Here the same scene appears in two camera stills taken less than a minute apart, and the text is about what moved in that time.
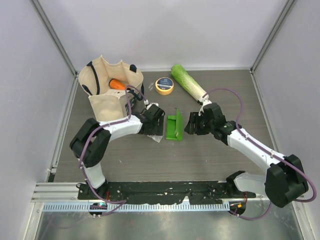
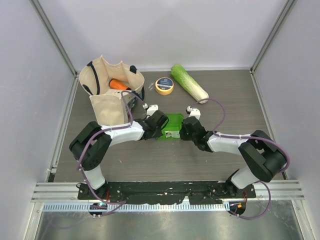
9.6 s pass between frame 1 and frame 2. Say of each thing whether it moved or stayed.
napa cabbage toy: stayed
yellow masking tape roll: stayed
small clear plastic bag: moved
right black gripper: moved
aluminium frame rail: stayed
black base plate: stayed
